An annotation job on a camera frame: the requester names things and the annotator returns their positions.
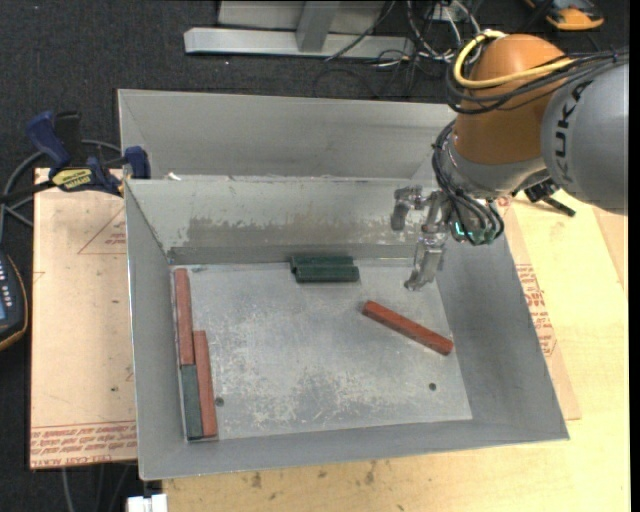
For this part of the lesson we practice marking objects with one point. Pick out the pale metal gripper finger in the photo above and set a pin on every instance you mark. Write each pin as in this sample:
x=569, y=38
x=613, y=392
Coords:
x=416, y=272
x=434, y=260

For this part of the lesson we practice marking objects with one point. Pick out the red-brown flat block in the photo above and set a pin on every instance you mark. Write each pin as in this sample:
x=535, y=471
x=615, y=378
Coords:
x=184, y=320
x=407, y=327
x=205, y=385

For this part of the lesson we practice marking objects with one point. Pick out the dark green flat block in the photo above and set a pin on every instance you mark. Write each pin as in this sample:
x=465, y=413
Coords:
x=327, y=274
x=192, y=405
x=320, y=261

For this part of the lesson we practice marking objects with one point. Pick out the grey metal bin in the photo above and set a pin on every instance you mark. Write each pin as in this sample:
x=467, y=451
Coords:
x=325, y=350

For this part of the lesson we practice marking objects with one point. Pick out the brown cardboard board red print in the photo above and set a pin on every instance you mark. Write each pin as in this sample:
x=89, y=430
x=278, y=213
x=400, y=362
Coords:
x=80, y=310

